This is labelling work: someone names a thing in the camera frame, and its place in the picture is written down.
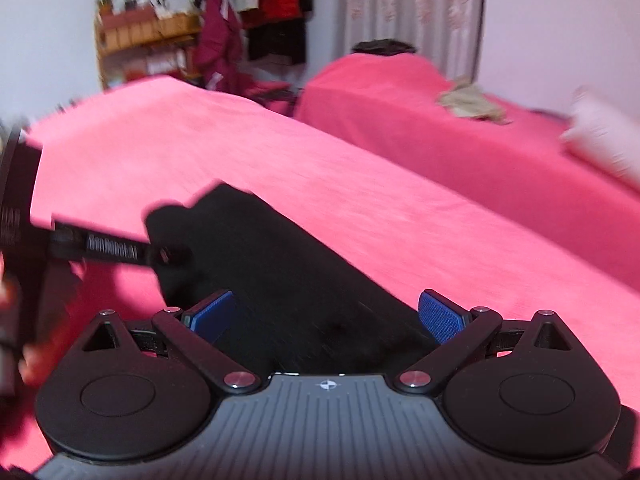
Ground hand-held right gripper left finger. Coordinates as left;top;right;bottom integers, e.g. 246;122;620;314
80;289;261;395

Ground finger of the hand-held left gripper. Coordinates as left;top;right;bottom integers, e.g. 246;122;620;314
49;220;194;269

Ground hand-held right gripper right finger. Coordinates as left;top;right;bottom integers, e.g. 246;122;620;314
392;288;573;395

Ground black knit pants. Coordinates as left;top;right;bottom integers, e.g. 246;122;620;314
142;182;437;376

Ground person's left hand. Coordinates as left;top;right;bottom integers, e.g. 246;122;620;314
0;255;53;395

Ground pink blanket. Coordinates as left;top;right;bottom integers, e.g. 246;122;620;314
0;75;640;480

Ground wooden shelf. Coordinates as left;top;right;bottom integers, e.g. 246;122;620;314
94;6;204;92

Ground bed with red cover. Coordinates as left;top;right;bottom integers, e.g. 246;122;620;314
294;52;640;292

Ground olive crumpled cloth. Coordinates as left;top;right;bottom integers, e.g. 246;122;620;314
437;77;512;125

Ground magenta hanging garment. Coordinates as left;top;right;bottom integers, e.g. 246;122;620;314
192;0;252;95

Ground pale pink folded pillow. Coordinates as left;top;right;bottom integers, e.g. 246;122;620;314
560;86;640;187

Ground hanging red and dark clothes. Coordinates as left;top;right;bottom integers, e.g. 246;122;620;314
246;0;314;67

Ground dark crumpled cloth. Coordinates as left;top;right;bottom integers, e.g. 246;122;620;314
351;39;417;56

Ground white patterned curtain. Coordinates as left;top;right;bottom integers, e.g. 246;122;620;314
332;0;487;84

